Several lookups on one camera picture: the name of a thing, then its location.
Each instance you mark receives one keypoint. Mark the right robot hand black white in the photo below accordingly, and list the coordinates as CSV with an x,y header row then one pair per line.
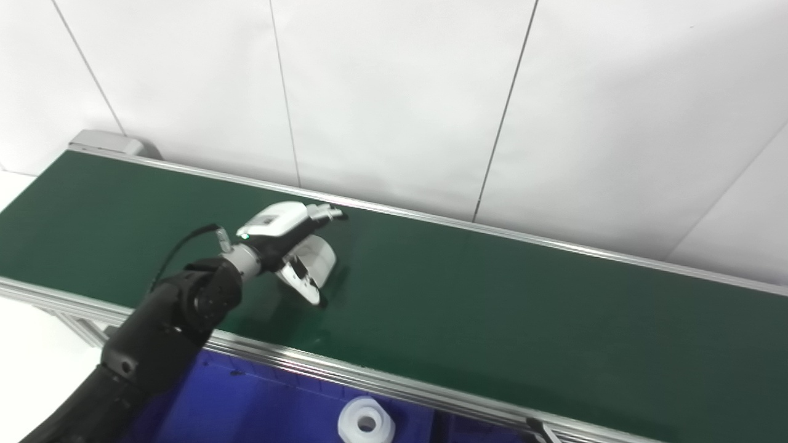
x,y
543,429

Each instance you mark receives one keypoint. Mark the green conveyor belt with aluminium rails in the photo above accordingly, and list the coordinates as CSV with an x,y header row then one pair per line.
x,y
492,295

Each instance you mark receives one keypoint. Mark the aluminium conveyor support leg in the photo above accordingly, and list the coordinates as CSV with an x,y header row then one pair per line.
x,y
86,329

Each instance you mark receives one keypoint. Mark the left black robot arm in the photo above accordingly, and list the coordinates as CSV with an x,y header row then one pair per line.
x,y
160,332

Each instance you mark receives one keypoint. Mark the grey conveyor end housing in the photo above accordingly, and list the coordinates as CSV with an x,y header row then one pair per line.
x,y
111,143

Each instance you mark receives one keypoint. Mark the white plastic part with hole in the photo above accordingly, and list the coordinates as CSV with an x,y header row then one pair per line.
x,y
366,421

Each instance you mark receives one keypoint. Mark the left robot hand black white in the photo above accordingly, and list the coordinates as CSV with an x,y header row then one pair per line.
x,y
277,224

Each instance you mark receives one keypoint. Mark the white round plastic part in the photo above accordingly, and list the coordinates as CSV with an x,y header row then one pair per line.
x,y
323,258

